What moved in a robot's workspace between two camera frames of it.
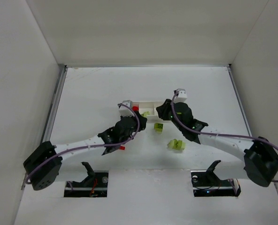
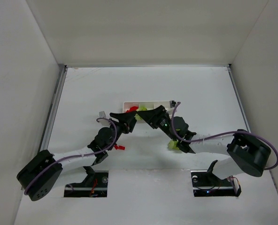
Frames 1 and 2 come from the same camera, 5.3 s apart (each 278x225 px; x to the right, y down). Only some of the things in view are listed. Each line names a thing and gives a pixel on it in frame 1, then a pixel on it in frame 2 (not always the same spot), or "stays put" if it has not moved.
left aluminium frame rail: (54, 109) stays put
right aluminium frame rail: (242, 109) stays put
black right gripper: (164, 110) -> (157, 119)
